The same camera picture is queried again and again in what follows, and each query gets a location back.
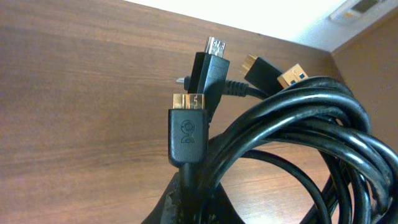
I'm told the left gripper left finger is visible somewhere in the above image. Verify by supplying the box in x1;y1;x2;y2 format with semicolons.
142;172;199;224

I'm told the black silver-plug USB cable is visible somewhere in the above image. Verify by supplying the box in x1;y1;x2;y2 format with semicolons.
187;36;398;224

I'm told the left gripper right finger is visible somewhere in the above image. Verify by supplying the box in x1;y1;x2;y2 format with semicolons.
205;184;244;224

